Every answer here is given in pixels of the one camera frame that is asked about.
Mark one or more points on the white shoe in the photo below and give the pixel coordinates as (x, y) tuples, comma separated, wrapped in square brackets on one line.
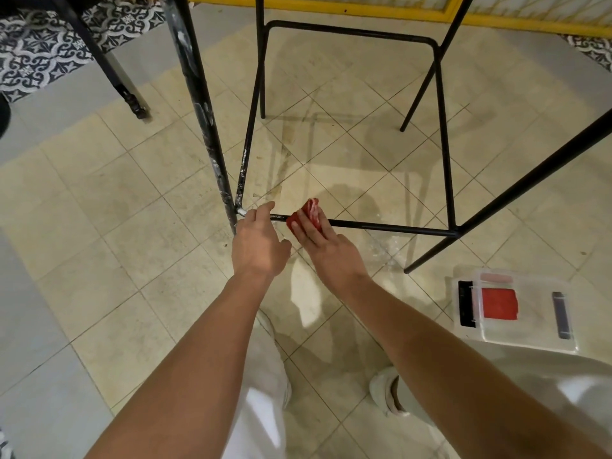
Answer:
[(382, 389)]

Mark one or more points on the red sandpaper sheet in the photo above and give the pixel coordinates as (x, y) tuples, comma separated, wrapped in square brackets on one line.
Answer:
[(499, 303)]

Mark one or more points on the person's right forearm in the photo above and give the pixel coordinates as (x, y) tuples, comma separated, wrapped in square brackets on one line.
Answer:
[(454, 377)]

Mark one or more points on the person's right hand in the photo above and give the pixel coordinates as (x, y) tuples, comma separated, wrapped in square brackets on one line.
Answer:
[(332, 260)]

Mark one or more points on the red sandpaper piece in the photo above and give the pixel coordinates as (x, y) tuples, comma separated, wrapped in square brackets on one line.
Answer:
[(306, 216)]

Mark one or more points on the black round object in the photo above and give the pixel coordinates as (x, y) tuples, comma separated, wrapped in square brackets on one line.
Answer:
[(4, 117)]

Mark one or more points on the dark grey sanding strip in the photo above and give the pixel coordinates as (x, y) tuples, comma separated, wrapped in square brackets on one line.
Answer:
[(562, 315)]

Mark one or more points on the person's left thumb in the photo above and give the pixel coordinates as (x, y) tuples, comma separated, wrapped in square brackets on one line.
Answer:
[(284, 250)]

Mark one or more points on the person's left hand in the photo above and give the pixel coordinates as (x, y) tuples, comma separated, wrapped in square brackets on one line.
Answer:
[(257, 246)]

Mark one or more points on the person's left forearm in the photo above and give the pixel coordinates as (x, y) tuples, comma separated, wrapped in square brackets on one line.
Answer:
[(191, 372)]

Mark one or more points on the clear plastic storage box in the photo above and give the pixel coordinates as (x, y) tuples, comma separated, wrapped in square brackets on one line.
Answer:
[(526, 329)]

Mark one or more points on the person's right thumb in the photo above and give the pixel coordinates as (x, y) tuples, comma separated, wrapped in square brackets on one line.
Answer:
[(301, 234)]

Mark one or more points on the black metal stool frame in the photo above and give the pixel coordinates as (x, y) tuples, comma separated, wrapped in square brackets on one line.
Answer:
[(203, 105)]

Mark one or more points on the black wooden chair leg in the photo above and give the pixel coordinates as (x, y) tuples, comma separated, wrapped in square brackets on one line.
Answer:
[(111, 69)]

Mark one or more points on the black sanding block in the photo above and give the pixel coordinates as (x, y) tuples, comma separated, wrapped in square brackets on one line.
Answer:
[(466, 303)]

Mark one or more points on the white trousers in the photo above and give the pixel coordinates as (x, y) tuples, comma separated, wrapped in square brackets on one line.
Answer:
[(258, 415)]

